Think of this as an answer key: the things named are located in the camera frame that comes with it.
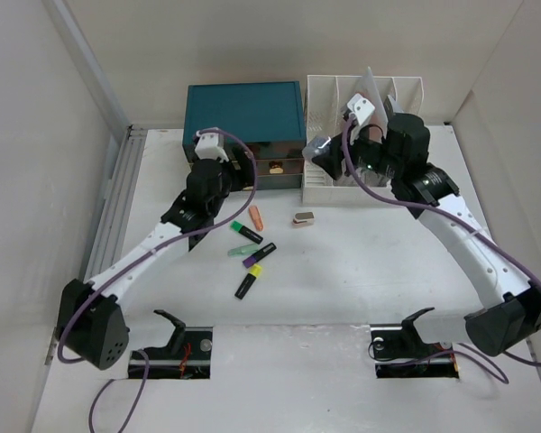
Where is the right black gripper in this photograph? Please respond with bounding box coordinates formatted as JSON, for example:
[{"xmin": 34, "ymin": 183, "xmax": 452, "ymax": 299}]
[{"xmin": 311, "ymin": 121, "xmax": 403, "ymax": 180}]

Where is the orange highlighter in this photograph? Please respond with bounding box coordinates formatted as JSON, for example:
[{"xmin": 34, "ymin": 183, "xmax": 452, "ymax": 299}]
[{"xmin": 248, "ymin": 206, "xmax": 264, "ymax": 232}]

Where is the clear box of paper clips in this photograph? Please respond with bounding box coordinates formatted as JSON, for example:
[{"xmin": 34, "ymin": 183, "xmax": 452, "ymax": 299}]
[{"xmin": 301, "ymin": 136, "xmax": 332, "ymax": 162}]

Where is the red booklet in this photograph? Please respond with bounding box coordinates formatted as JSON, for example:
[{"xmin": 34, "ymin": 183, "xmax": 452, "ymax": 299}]
[{"xmin": 356, "ymin": 67, "xmax": 388, "ymax": 132}]

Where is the pink white stapler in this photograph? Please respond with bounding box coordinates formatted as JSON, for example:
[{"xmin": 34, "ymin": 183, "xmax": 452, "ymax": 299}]
[{"xmin": 292, "ymin": 211, "xmax": 315, "ymax": 228}]

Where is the grey setup guide manual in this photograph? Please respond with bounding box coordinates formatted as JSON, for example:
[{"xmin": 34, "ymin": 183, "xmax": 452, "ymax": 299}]
[{"xmin": 383, "ymin": 95, "xmax": 405, "ymax": 121}]

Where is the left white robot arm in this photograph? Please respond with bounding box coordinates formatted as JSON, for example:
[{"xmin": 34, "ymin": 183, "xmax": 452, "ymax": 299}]
[{"xmin": 55, "ymin": 144, "xmax": 258, "ymax": 370}]

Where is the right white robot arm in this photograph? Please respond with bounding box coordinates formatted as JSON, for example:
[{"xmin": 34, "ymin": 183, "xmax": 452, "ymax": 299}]
[{"xmin": 303, "ymin": 114, "xmax": 541, "ymax": 356}]

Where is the green cap black highlighter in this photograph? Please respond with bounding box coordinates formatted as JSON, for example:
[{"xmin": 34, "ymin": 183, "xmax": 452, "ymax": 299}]
[{"xmin": 230, "ymin": 221, "xmax": 263, "ymax": 244}]

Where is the teal desktop drawer cabinet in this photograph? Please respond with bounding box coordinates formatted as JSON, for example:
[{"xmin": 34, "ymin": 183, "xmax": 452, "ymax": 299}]
[{"xmin": 182, "ymin": 81, "xmax": 307, "ymax": 190}]

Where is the white file organizer rack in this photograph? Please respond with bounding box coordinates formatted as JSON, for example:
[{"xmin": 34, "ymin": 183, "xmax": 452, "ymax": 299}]
[{"xmin": 302, "ymin": 75, "xmax": 424, "ymax": 207}]

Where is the pale green highlighter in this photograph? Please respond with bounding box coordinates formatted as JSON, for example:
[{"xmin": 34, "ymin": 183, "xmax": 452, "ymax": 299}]
[{"xmin": 227, "ymin": 244, "xmax": 260, "ymax": 257}]

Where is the purple cap black highlighter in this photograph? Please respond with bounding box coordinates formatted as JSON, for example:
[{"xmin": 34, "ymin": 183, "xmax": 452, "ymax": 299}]
[{"xmin": 243, "ymin": 243, "xmax": 277, "ymax": 269}]

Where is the yellow cap black highlighter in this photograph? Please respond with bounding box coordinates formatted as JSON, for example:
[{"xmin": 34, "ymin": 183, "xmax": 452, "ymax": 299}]
[{"xmin": 234, "ymin": 264, "xmax": 262, "ymax": 300}]

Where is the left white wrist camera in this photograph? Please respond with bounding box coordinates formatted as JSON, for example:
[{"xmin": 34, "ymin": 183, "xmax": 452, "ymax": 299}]
[{"xmin": 194, "ymin": 127, "xmax": 230, "ymax": 162}]

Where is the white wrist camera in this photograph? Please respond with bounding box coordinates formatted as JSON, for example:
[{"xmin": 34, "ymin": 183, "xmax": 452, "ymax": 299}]
[
  {"xmin": 344, "ymin": 93, "xmax": 375, "ymax": 129},
  {"xmin": 194, "ymin": 127, "xmax": 230, "ymax": 162}
]

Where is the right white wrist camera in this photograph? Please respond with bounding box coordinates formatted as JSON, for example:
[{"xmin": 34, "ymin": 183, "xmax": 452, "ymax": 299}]
[{"xmin": 344, "ymin": 93, "xmax": 375, "ymax": 129}]

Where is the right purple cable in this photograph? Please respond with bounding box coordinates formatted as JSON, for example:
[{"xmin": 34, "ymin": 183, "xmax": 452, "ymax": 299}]
[{"xmin": 342, "ymin": 115, "xmax": 541, "ymax": 385}]

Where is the purple cable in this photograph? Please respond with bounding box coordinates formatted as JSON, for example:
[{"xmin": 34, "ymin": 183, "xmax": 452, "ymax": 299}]
[
  {"xmin": 342, "ymin": 115, "xmax": 541, "ymax": 385},
  {"xmin": 56, "ymin": 128, "xmax": 259, "ymax": 433}
]

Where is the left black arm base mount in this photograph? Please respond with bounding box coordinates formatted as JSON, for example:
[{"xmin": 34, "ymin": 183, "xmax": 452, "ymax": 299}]
[{"xmin": 127, "ymin": 309, "xmax": 214, "ymax": 380}]

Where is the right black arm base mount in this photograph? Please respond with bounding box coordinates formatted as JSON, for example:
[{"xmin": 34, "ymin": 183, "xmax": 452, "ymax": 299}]
[{"xmin": 368, "ymin": 308, "xmax": 459, "ymax": 379}]

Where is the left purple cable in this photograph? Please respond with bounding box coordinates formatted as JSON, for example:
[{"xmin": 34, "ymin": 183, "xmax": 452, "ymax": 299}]
[{"xmin": 56, "ymin": 128, "xmax": 259, "ymax": 433}]

